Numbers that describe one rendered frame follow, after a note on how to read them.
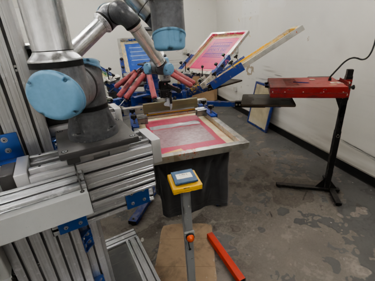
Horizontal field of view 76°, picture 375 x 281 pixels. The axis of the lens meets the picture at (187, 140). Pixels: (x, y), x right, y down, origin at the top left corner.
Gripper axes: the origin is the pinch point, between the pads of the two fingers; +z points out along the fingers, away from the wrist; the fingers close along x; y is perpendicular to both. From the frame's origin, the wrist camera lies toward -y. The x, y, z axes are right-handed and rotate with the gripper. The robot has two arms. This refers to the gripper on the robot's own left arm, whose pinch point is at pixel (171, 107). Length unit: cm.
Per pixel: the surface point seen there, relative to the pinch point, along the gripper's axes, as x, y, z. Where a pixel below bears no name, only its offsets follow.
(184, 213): 85, 14, 27
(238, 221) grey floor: 20, -48, 106
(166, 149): 50, 14, 10
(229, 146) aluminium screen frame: 65, -17, 7
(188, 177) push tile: 84, 11, 8
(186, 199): 85, 13, 20
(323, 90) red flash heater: 16, -120, -2
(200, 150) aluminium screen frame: 65, -1, 6
